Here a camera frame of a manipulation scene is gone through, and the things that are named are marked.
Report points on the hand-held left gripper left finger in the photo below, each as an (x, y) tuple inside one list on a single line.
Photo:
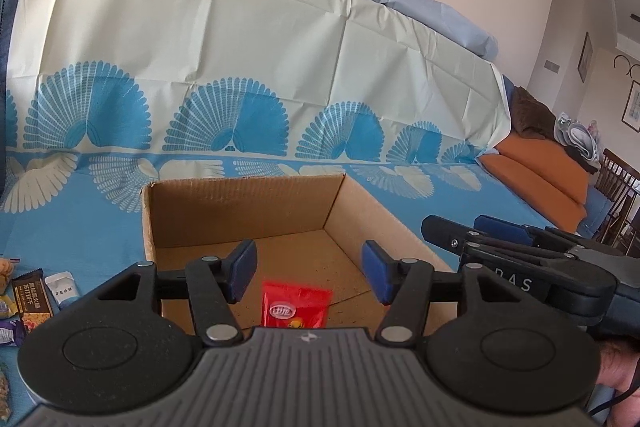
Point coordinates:
[(243, 269)]

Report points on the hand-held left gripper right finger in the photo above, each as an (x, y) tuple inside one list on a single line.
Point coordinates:
[(376, 272)]

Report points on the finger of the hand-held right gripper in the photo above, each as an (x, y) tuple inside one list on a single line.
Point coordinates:
[(442, 232), (502, 228)]

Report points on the brown cardboard box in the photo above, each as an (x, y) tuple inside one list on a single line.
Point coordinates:
[(210, 212)]

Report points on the purple snack bar packet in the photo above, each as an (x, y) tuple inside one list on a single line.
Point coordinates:
[(10, 332)]

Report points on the person's right hand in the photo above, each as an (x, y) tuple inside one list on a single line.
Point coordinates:
[(614, 364)]

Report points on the orange cushion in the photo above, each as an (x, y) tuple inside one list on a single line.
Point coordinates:
[(550, 162), (525, 187)]

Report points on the red snack packet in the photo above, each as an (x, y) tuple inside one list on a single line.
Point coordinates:
[(297, 304)]

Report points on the dark wooden chair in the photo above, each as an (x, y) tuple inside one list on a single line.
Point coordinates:
[(617, 187)]

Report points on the pile of grey clothes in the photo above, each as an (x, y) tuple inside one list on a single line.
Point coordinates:
[(582, 144)]

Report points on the brown blanket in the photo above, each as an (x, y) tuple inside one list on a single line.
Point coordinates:
[(532, 112)]

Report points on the small white packet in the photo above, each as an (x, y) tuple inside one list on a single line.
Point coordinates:
[(62, 289)]

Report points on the small dark framed picture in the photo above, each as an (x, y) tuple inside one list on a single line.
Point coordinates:
[(585, 57)]

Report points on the brown snack bar packet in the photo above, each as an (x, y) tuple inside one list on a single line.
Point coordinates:
[(34, 299)]

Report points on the blue white fan-print cloth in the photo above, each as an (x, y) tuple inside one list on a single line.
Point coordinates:
[(250, 37)]

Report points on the clear bag of cookies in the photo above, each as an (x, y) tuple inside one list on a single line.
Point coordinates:
[(4, 274)]

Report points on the wall light switch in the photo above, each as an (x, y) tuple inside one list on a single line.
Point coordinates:
[(551, 66)]

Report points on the pale framed wall picture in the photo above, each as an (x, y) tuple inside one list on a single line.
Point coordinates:
[(634, 106)]

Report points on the black curved wall hooks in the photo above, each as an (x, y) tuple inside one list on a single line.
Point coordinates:
[(627, 63)]

